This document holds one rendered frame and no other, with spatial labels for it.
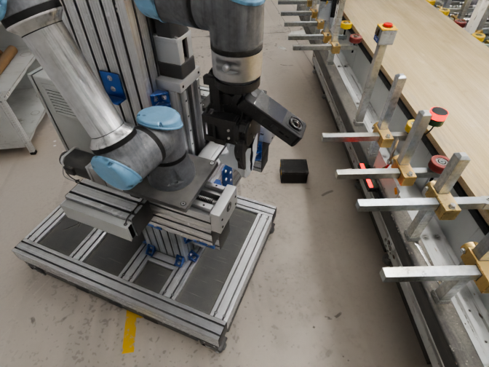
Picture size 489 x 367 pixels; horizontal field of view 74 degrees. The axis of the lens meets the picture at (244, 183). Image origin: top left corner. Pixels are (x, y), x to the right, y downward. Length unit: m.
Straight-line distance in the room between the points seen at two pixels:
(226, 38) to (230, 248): 1.49
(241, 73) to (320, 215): 1.90
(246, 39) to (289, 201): 1.96
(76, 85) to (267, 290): 1.51
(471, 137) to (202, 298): 1.43
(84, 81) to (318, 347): 1.59
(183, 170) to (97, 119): 0.30
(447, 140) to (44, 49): 1.46
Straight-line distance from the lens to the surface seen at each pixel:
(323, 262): 2.09
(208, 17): 0.47
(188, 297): 1.72
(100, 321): 2.03
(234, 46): 0.46
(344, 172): 1.35
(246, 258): 1.78
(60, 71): 0.79
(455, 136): 1.68
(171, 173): 0.97
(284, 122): 0.52
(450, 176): 1.19
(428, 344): 1.90
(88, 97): 0.80
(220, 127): 0.55
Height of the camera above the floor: 1.75
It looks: 46 degrees down
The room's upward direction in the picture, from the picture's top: straight up
